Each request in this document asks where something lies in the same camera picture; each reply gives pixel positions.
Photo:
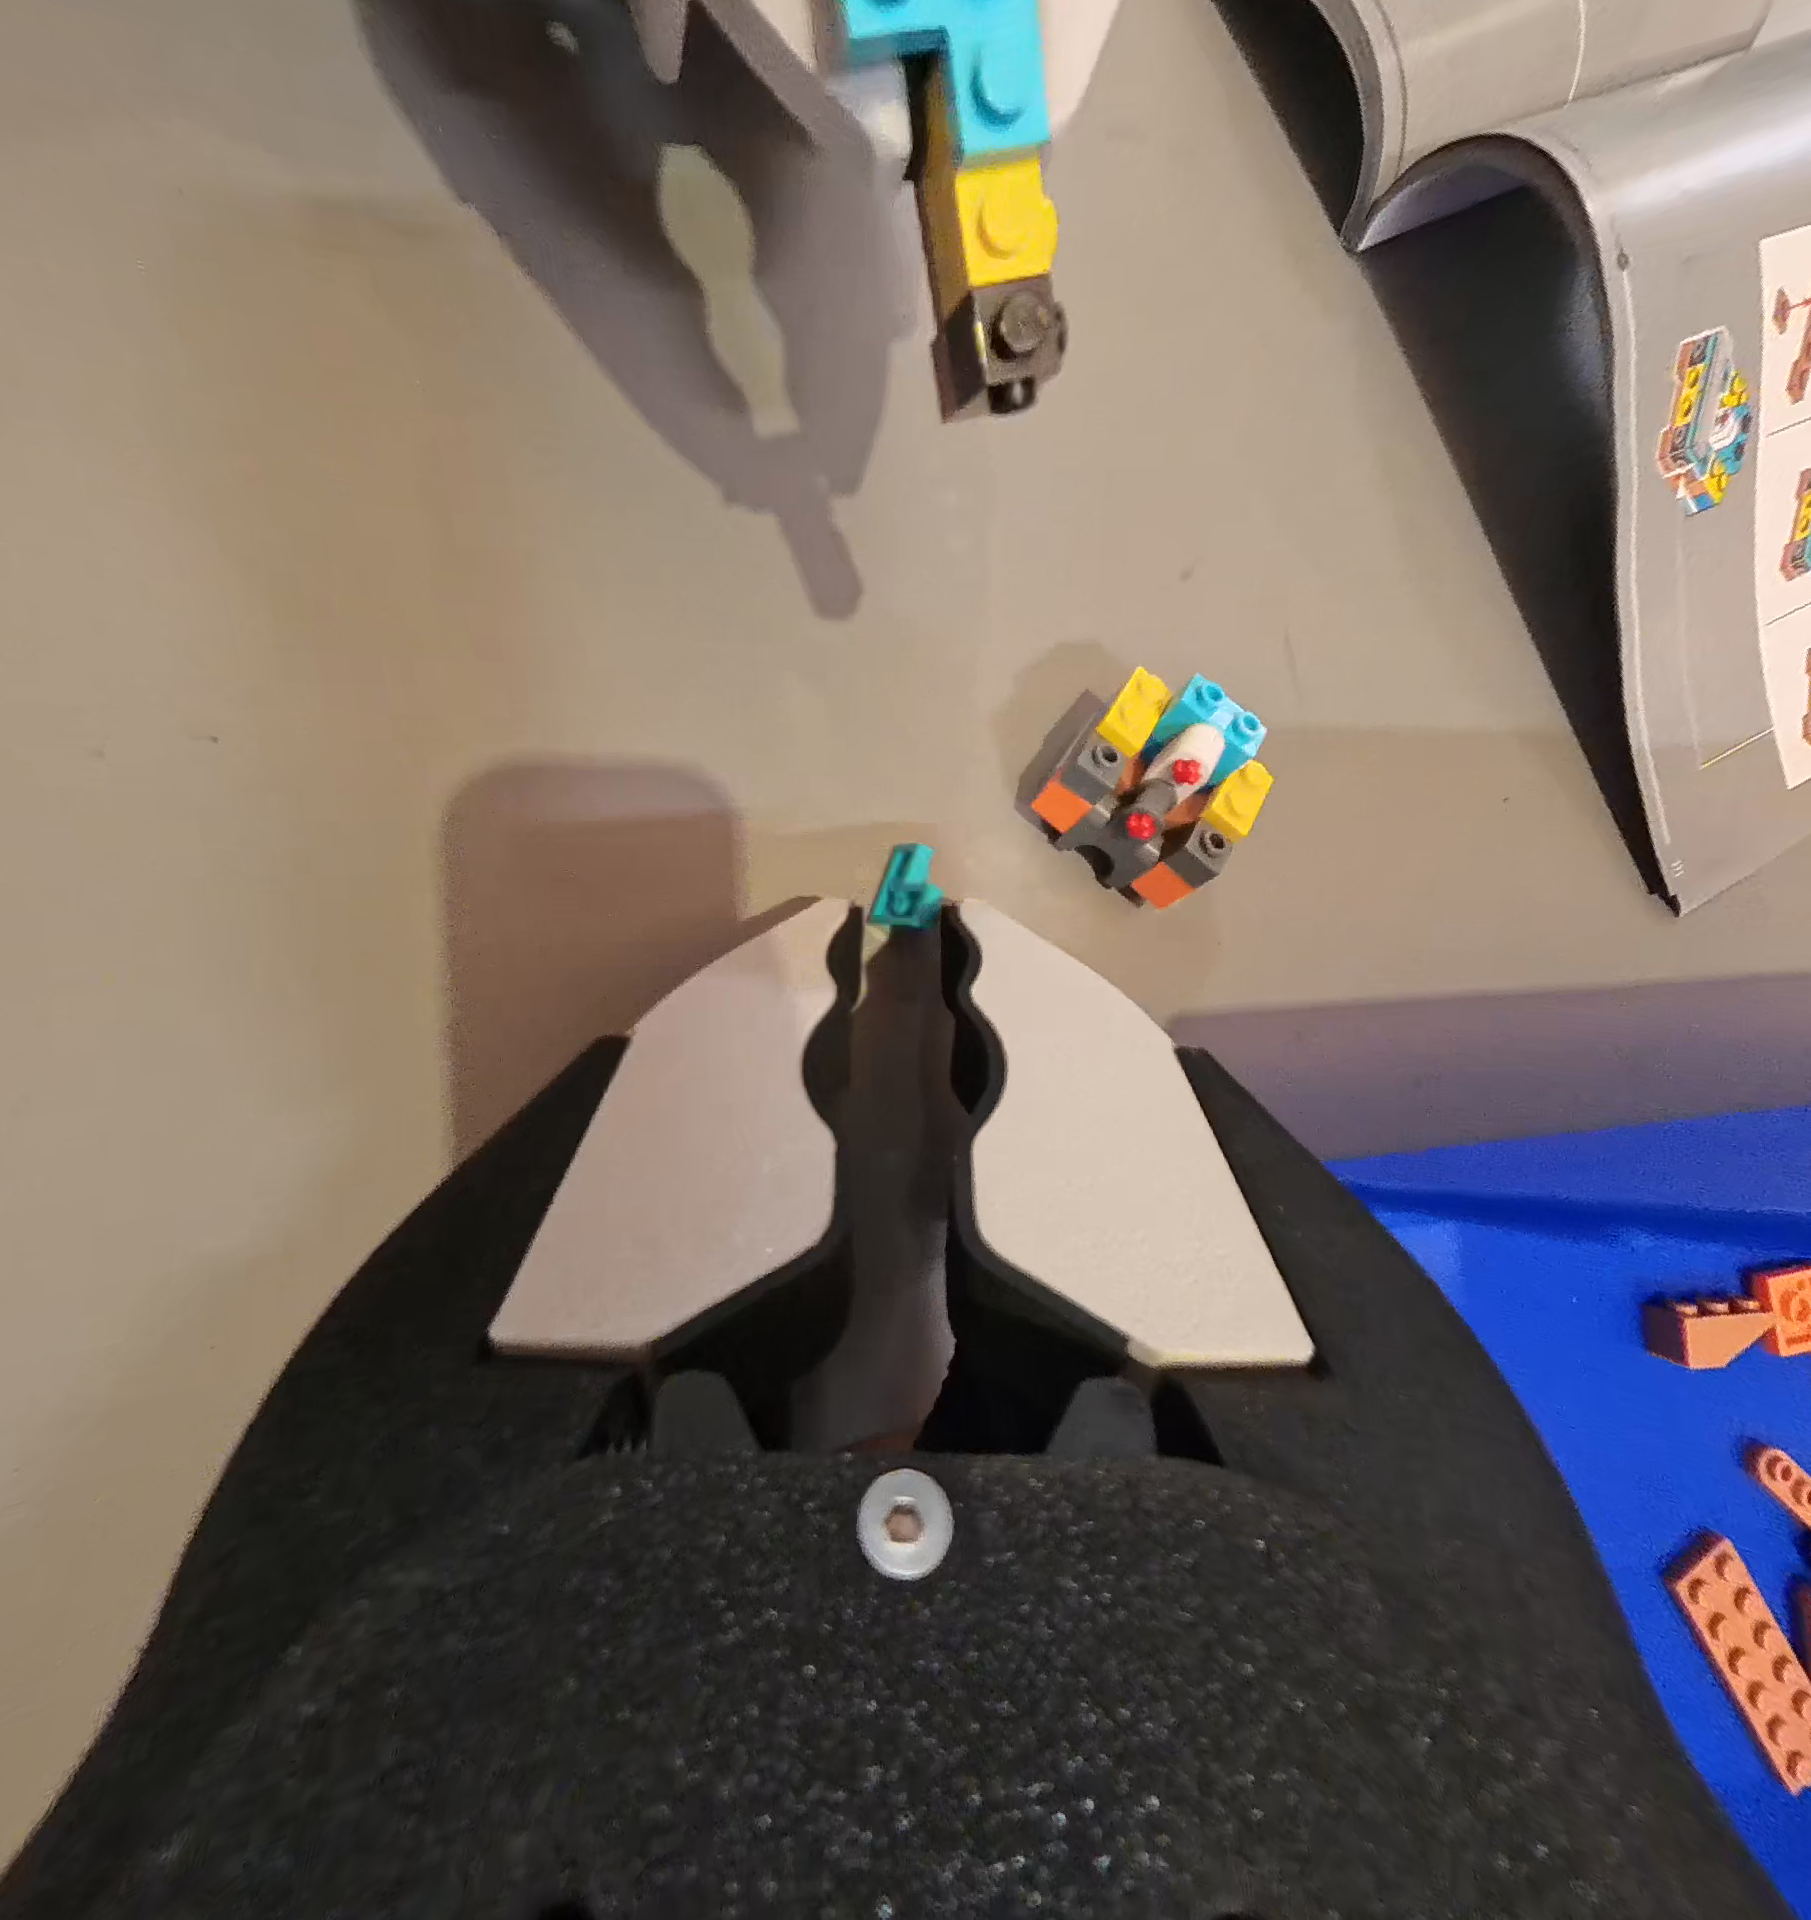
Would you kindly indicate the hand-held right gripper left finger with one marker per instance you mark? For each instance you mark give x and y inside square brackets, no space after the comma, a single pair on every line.
[666,1200]

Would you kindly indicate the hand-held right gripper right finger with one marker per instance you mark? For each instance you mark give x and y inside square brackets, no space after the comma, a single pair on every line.
[1129,1200]

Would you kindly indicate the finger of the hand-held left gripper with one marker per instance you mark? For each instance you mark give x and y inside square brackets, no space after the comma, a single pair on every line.
[800,75]
[1082,30]

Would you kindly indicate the yellow and black brick assembly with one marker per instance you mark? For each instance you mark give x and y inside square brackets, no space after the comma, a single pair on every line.
[1002,241]

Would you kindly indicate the multicoloured brick model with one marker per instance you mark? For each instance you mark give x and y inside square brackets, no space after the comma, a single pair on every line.
[1152,787]

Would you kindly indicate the blue storage bin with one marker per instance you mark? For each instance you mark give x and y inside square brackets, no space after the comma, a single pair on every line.
[1595,1425]

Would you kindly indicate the brick instruction booklet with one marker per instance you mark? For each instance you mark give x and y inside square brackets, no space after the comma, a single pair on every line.
[1670,301]

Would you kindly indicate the pile of loose bricks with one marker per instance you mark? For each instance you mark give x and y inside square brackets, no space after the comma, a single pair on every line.
[1759,1650]

